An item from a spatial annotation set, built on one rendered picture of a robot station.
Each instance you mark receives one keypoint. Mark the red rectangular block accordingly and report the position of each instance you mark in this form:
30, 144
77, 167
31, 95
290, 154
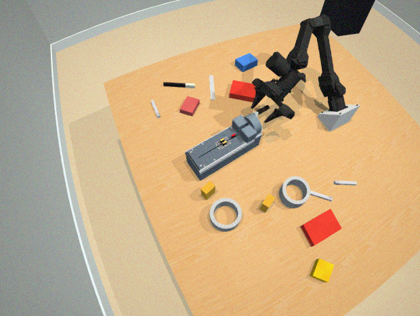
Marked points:
189, 106
321, 227
242, 91

